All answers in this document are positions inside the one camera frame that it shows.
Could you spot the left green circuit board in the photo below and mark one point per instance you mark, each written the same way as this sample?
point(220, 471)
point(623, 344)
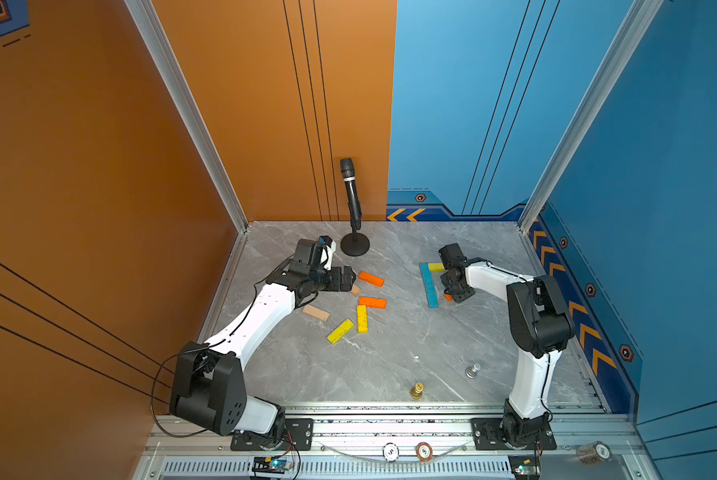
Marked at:
point(270, 467)

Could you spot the copper round disc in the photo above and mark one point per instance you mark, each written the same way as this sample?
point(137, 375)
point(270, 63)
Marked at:
point(424, 452)

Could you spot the right green circuit board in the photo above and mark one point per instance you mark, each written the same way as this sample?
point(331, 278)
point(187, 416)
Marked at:
point(524, 468)

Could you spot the aluminium front rail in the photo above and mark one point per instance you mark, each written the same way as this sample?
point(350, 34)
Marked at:
point(355, 427)

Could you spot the yellow block upright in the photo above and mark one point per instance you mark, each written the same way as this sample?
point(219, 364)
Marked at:
point(362, 319)

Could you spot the brass cylinder weight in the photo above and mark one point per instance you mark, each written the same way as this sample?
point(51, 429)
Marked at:
point(416, 391)

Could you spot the green circuit board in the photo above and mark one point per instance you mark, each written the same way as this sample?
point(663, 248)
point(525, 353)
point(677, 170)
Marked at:
point(524, 468)
point(270, 467)

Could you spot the black microphone on stand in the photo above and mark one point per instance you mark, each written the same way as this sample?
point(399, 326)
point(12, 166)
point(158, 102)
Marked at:
point(354, 244)

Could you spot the tan block lower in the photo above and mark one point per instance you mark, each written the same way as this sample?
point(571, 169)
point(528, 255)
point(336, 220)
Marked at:
point(316, 313)

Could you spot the yellow block diagonal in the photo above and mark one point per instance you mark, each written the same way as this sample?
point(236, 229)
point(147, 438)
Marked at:
point(339, 332)

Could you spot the teal block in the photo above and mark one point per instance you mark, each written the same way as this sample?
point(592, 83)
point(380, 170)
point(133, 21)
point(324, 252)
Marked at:
point(426, 276)
point(431, 296)

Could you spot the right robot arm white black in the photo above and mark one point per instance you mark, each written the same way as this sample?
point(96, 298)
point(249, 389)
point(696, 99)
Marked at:
point(539, 324)

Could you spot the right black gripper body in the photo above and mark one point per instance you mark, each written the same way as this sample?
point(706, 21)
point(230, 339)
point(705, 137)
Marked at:
point(457, 293)

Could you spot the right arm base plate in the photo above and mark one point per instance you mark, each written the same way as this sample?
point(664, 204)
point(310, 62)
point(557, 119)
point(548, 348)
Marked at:
point(510, 433)

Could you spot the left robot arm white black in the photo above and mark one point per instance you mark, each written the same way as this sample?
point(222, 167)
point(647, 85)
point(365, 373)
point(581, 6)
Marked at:
point(209, 389)

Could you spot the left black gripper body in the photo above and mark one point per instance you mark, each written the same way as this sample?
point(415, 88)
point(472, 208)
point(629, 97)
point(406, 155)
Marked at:
point(329, 280)

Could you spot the white round disc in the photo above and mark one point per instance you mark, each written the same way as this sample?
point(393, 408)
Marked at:
point(390, 452)

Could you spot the silver cylinder weight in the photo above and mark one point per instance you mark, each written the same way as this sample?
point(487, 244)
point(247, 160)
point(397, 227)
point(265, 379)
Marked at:
point(472, 371)

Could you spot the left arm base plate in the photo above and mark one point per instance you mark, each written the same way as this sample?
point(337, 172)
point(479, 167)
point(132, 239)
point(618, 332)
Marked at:
point(297, 432)

